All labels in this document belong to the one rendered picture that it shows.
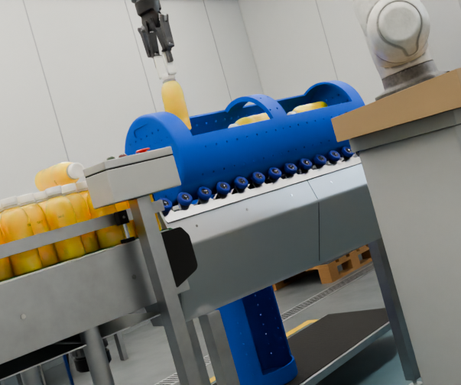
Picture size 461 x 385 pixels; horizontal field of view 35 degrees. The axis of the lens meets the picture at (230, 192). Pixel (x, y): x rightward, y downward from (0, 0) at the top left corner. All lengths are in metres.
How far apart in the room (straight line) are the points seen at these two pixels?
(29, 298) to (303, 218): 1.01
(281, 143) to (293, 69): 5.76
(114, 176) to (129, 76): 5.21
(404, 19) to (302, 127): 0.68
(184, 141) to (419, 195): 0.67
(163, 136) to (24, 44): 4.23
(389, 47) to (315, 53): 6.05
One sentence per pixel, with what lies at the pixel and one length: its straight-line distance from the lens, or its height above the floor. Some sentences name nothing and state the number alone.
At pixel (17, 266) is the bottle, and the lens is 1.76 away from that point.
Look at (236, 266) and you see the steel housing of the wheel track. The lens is 2.21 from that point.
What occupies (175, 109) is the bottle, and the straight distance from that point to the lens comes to 2.20.
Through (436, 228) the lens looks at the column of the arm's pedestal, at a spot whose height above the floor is 0.70.
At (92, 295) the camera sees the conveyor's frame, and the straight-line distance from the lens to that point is 1.79.
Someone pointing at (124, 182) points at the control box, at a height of 1.04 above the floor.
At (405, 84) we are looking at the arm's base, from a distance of 2.13.
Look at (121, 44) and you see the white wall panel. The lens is 6.98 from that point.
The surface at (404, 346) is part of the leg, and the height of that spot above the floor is 0.17.
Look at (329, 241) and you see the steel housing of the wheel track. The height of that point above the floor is 0.69.
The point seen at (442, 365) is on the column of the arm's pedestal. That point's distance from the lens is 2.21.
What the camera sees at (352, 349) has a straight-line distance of 3.26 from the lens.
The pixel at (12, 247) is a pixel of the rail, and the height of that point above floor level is 0.97.
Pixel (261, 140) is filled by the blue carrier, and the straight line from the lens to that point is 2.30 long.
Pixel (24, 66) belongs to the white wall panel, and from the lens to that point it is 6.22.
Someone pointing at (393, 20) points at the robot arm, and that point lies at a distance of 1.90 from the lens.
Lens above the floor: 0.98
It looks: 1 degrees down
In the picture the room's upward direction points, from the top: 16 degrees counter-clockwise
